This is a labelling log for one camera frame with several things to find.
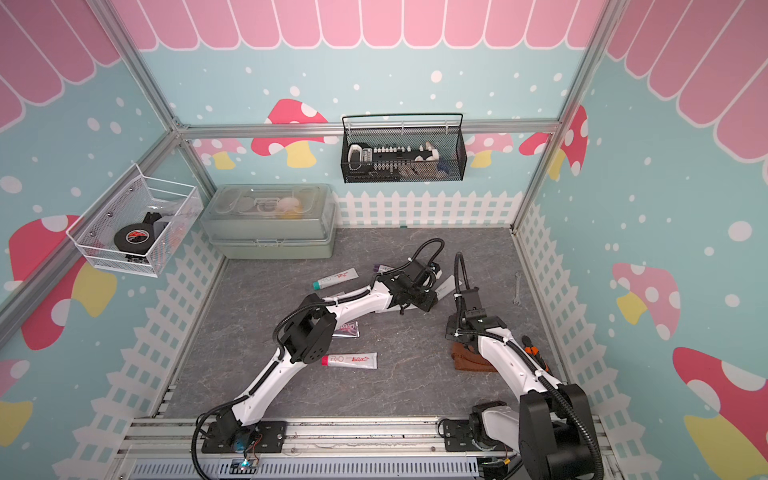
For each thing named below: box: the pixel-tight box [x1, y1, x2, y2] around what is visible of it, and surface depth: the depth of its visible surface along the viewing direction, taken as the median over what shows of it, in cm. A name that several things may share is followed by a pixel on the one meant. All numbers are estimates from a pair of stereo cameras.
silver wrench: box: [512, 272, 522, 307], surface depth 102 cm
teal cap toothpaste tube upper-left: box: [312, 267, 359, 290], surface depth 105 cm
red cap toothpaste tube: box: [321, 352, 379, 369], surface depth 87 cm
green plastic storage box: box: [200, 184, 337, 260], surface depth 104 cm
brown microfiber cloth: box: [452, 342, 497, 372], surface depth 86 cm
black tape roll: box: [114, 223, 155, 254], surface depth 71 cm
